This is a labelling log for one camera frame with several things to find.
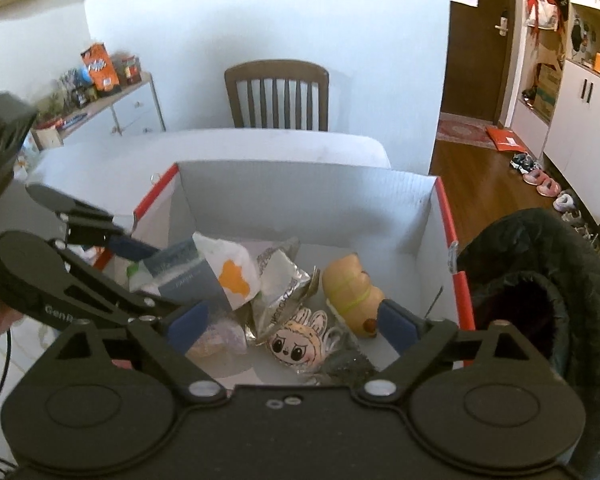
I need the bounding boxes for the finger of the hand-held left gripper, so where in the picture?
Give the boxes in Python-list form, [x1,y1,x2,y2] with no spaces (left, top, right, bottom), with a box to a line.
[25,182,161,263]
[39,246,203,332]

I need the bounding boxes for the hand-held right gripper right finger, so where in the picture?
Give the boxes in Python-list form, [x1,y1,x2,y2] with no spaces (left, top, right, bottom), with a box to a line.
[357,299,539,404]

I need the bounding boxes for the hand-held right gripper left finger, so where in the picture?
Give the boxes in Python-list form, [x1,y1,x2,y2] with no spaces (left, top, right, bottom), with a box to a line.
[55,301,227,404]

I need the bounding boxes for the yellow spotted squishy toy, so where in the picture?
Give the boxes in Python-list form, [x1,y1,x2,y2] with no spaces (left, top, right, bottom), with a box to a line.
[322,253,387,339]

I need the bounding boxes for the black glitter packet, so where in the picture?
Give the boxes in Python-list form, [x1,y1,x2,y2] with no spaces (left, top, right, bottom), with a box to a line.
[311,344,382,387]

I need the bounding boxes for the white and grey snack bag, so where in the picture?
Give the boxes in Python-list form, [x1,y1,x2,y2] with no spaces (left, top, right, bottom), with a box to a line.
[127,232,262,312]

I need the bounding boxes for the silver foil packet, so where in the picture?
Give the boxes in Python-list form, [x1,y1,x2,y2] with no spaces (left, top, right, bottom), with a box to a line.
[246,236,322,347]

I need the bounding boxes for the red cardboard box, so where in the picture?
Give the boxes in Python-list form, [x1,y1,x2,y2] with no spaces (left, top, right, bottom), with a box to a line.
[129,160,477,389]

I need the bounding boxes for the person's left hand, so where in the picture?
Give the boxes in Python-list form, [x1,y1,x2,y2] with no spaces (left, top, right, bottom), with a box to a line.
[0,282,23,344]

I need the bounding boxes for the clear plastic bag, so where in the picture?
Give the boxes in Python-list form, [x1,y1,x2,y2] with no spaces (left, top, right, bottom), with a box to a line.
[184,309,249,362]

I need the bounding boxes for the white cartoon face toy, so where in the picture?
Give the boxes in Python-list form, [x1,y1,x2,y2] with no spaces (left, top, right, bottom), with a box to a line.
[267,308,329,377]

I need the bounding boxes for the orange snack bag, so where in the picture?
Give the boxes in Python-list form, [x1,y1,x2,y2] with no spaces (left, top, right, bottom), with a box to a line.
[81,42,121,94]

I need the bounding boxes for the white sideboard cabinet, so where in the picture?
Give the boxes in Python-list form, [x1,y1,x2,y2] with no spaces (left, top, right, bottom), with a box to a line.
[30,72,167,152]

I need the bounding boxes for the black quilted jacket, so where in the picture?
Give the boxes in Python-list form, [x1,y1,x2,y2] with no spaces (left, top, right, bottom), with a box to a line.
[454,207,600,480]

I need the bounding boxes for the red sauce jar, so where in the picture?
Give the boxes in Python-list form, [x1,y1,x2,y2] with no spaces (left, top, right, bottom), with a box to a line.
[122,54,142,86]

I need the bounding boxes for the patterned red rug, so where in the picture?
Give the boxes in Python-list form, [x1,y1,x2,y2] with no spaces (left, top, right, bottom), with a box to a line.
[435,117,497,149]

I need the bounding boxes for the dark sneakers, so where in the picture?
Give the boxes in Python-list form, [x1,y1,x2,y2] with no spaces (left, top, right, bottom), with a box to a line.
[509,152,542,174]

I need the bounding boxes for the white shoe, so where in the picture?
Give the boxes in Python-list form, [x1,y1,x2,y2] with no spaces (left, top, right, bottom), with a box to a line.
[552,192,579,214]

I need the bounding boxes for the brown wooden chair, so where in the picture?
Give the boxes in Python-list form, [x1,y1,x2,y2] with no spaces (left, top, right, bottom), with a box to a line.
[223,59,330,132]

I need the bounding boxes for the orange flat bag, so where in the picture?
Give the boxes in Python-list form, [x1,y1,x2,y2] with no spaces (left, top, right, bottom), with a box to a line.
[485,126,529,154]

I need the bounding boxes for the brown cardboard box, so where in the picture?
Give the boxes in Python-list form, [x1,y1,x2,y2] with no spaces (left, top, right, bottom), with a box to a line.
[532,62,564,112]

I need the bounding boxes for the dark wooden door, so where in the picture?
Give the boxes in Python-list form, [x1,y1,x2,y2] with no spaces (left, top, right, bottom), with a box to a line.
[439,0,519,127]

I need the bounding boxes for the white tall wardrobe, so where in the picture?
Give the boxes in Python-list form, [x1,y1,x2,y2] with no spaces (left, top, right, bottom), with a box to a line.
[542,0,600,222]

